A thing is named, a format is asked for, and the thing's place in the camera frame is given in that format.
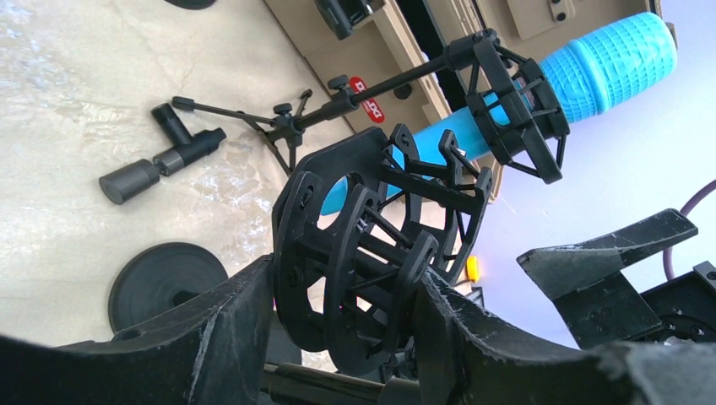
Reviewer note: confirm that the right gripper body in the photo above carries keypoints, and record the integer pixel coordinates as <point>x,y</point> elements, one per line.
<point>685,306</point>

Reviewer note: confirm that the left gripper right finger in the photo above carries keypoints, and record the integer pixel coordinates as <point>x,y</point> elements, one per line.
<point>467,355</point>

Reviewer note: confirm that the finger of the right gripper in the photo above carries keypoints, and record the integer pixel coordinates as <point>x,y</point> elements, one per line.
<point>607,311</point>
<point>558,270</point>

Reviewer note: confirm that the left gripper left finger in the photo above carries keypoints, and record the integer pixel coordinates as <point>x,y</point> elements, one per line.
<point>209,350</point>

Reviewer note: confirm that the black shock mount cradle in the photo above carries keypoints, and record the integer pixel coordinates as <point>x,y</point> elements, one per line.
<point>356,228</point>

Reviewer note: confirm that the round base tall stand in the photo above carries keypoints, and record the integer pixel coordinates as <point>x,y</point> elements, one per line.
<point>192,4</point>

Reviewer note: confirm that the yellow tape measure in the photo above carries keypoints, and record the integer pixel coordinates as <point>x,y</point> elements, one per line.
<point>472,269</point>

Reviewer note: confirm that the tan plastic toolbox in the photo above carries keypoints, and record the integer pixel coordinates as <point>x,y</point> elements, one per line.
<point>595,54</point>

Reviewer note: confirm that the tripod stand with shock mount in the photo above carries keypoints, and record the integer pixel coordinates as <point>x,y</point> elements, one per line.
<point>511,112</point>

